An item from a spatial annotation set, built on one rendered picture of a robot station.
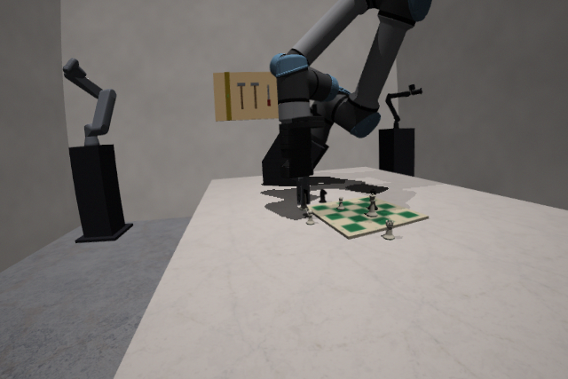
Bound green and cream chessboard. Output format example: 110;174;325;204
307;196;429;240

